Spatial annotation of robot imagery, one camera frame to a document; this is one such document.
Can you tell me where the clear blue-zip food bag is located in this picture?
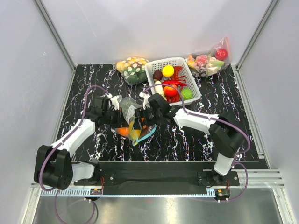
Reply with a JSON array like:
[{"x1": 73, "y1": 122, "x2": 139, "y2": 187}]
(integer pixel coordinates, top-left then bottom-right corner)
[{"x1": 115, "y1": 104, "x2": 157, "y2": 146}]

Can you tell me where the dark brown fake passionfruit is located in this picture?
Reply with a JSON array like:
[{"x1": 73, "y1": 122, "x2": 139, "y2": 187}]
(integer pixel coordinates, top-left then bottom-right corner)
[{"x1": 153, "y1": 70, "x2": 163, "y2": 81}]

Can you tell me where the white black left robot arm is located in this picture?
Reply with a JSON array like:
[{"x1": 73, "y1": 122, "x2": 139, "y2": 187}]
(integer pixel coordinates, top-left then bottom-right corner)
[{"x1": 34, "y1": 95, "x2": 128, "y2": 191}]

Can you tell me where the red fake apple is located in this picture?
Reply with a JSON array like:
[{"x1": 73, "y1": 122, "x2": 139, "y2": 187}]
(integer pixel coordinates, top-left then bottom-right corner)
[{"x1": 214, "y1": 49, "x2": 228, "y2": 61}]

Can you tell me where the orange fake persimmon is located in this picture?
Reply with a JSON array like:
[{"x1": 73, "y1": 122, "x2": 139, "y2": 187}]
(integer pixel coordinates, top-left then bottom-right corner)
[{"x1": 164, "y1": 84, "x2": 177, "y2": 98}]

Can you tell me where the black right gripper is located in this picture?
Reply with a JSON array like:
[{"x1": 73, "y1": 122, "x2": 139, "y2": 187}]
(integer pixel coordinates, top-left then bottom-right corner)
[{"x1": 132, "y1": 105, "x2": 162, "y2": 130}]

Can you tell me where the white perforated plastic basket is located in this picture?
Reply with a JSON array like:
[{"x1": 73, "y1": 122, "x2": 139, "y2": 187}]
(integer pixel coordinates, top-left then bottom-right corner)
[{"x1": 145, "y1": 57, "x2": 201, "y2": 105}]

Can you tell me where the yellow fake pear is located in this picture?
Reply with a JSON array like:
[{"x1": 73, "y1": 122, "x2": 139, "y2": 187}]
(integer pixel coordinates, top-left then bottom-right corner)
[{"x1": 162, "y1": 65, "x2": 174, "y2": 77}]

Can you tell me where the red fake lobster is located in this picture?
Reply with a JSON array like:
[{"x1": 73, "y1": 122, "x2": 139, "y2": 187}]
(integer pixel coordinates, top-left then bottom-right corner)
[{"x1": 168, "y1": 66, "x2": 186, "y2": 103}]

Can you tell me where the aluminium frame rail left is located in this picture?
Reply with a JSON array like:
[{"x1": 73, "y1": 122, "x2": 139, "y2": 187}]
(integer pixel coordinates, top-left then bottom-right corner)
[{"x1": 21, "y1": 0, "x2": 76, "y2": 224}]

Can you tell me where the white slotted cable duct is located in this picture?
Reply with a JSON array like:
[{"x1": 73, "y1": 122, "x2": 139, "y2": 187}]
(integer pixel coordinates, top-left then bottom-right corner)
[{"x1": 41, "y1": 187, "x2": 216, "y2": 198}]

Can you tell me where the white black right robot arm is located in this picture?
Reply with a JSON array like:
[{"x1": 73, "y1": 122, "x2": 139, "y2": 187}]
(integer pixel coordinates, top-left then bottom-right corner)
[{"x1": 134, "y1": 93, "x2": 245, "y2": 185}]

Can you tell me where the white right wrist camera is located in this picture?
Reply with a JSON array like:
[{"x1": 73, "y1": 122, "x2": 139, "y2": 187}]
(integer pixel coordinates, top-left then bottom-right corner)
[{"x1": 139, "y1": 92, "x2": 151, "y2": 110}]

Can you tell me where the green fake custard apple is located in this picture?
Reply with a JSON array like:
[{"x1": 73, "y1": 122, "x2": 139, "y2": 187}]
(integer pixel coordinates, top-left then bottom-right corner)
[{"x1": 181, "y1": 88, "x2": 193, "y2": 100}]

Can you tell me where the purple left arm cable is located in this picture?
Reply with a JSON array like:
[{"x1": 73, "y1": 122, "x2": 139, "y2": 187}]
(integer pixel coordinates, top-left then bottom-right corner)
[{"x1": 38, "y1": 85, "x2": 110, "y2": 224}]

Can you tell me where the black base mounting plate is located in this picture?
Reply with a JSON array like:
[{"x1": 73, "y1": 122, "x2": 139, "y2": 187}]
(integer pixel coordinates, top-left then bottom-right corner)
[{"x1": 63, "y1": 161, "x2": 268, "y2": 196}]

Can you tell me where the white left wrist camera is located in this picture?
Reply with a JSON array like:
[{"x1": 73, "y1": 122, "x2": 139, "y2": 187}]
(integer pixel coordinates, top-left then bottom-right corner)
[{"x1": 106, "y1": 93, "x2": 122, "y2": 110}]

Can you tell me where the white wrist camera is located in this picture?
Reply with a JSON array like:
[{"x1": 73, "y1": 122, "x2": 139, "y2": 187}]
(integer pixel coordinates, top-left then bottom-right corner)
[
  {"x1": 106, "y1": 93, "x2": 122, "y2": 110},
  {"x1": 139, "y1": 92, "x2": 151, "y2": 110}
]

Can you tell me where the aluminium frame rail right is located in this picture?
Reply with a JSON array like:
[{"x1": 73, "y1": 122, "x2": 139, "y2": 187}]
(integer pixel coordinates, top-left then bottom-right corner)
[{"x1": 235, "y1": 0, "x2": 299, "y2": 221}]

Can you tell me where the aluminium frame rail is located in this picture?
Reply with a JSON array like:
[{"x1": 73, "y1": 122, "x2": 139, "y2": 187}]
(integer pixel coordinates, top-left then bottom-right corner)
[
  {"x1": 21, "y1": 0, "x2": 76, "y2": 224},
  {"x1": 235, "y1": 0, "x2": 299, "y2": 221}
]

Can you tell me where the green netted fake melon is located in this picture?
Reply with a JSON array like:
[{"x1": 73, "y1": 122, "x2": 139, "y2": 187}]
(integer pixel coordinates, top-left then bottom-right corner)
[{"x1": 120, "y1": 97, "x2": 138, "y2": 117}]

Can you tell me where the pink-dotted clear food bag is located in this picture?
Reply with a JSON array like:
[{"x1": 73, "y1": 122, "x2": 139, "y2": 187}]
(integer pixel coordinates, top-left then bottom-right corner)
[{"x1": 185, "y1": 37, "x2": 231, "y2": 77}]

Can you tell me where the red fake chili pepper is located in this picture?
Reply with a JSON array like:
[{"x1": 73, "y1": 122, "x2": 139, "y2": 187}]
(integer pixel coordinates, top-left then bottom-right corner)
[{"x1": 162, "y1": 80, "x2": 187, "y2": 86}]

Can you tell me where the white-dotted clear food bag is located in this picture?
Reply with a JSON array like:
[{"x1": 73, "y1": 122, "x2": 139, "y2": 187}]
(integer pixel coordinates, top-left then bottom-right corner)
[{"x1": 116, "y1": 57, "x2": 149, "y2": 86}]

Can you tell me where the orange fake tomato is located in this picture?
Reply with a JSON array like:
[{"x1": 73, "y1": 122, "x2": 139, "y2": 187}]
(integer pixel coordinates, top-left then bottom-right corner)
[{"x1": 116, "y1": 127, "x2": 130, "y2": 136}]

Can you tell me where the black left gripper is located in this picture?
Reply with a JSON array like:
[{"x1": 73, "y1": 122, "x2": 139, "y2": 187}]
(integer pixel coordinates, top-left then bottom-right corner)
[{"x1": 102, "y1": 107, "x2": 129, "y2": 128}]

